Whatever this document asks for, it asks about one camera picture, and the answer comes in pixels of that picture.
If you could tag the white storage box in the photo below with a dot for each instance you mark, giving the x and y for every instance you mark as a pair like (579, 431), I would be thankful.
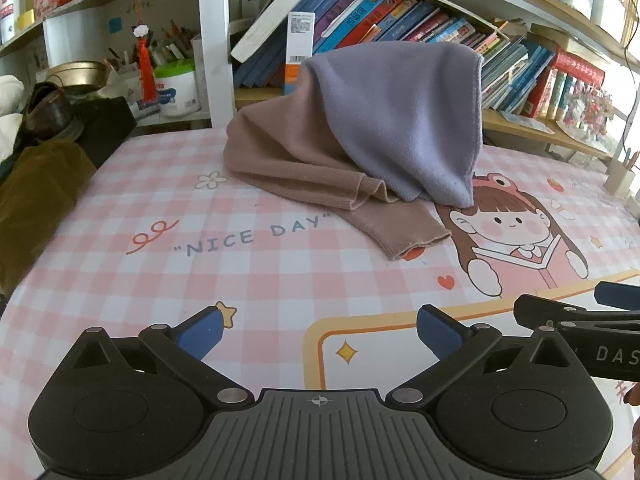
(606, 4)

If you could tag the red tassel ornament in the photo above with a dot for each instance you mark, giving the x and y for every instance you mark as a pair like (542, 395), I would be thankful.
(146, 70)

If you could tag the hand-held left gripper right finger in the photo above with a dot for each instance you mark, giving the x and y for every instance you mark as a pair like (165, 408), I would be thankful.
(440, 334)

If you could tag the white bottle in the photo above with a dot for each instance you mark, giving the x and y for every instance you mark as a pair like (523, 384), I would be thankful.
(9, 15)

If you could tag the white cloth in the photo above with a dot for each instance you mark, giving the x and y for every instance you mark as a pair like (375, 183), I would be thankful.
(10, 105)

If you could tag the dark brown leather item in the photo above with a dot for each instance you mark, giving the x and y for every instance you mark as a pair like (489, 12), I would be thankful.
(50, 112)

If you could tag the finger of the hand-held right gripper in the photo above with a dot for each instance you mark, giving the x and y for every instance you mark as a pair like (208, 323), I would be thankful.
(617, 294)
(540, 310)

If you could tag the mauve knit sweater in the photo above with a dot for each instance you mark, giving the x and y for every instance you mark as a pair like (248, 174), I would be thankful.
(280, 150)

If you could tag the person's right hand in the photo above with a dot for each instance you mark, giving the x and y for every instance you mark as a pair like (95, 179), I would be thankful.
(635, 394)

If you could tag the purple fleece garment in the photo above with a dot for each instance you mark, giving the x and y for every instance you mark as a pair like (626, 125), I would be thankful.
(400, 120)

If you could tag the row of colourful books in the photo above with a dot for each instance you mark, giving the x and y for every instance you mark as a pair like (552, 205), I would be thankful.
(400, 15)

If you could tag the beige pen cup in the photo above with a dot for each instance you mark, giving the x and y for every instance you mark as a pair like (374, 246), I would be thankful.
(619, 180)

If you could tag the bunch of pens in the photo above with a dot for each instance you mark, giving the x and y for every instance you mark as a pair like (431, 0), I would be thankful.
(170, 47)

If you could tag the black cloth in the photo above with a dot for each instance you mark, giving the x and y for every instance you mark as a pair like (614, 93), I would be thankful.
(107, 130)

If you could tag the light blue booklet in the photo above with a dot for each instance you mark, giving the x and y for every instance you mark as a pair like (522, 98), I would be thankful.
(525, 121)

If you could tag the colourful paper ornament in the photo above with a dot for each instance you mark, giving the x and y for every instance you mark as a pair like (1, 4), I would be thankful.
(590, 107)

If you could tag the white jar with green lid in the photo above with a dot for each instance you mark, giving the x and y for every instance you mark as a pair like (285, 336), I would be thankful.
(175, 90)

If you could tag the wooden bookshelf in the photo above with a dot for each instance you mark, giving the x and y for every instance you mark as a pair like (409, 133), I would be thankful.
(520, 127)

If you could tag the pink checked printed table mat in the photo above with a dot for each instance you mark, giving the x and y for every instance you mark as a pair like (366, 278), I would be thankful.
(150, 200)

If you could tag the tall white orange box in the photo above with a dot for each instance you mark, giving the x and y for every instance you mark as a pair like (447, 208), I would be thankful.
(299, 35)

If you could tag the gold metal bowl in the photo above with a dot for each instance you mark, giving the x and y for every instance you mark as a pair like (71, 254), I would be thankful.
(75, 72)

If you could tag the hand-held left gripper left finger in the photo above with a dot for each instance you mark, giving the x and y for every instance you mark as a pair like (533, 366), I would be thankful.
(200, 334)

